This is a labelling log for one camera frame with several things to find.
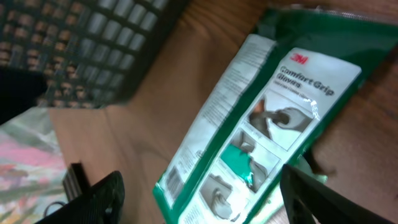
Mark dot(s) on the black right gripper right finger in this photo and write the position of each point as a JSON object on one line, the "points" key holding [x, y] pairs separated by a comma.
{"points": [[314, 202]]}

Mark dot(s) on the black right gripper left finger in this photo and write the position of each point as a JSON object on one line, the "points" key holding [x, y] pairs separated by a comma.
{"points": [[102, 203]]}

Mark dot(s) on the green 3M gloves pack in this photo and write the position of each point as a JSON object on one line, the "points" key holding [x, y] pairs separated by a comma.
{"points": [[289, 79]]}

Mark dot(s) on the grey plastic mesh basket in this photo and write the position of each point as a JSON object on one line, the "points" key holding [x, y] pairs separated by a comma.
{"points": [[92, 53]]}

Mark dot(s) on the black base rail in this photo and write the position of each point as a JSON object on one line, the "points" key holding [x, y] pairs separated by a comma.
{"points": [[75, 181]]}

